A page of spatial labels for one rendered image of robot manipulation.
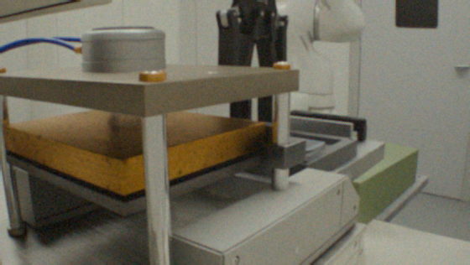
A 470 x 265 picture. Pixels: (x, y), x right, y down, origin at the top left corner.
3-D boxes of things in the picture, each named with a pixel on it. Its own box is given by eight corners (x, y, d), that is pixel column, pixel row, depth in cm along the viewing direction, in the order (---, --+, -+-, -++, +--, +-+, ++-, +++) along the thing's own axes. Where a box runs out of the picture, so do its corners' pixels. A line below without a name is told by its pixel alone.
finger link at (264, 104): (257, 87, 59) (260, 87, 60) (257, 136, 61) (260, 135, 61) (274, 89, 57) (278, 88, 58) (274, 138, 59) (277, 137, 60)
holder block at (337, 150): (305, 184, 49) (306, 163, 48) (182, 158, 61) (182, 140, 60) (357, 155, 62) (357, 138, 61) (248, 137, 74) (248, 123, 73)
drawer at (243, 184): (304, 220, 48) (307, 156, 46) (169, 184, 61) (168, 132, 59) (383, 163, 71) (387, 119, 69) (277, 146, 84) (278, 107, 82)
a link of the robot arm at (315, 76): (269, 86, 121) (274, 1, 116) (333, 91, 116) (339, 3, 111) (261, 90, 111) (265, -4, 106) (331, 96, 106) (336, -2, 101)
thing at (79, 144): (125, 216, 27) (117, 75, 26) (0, 159, 41) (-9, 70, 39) (266, 162, 41) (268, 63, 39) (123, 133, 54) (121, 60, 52)
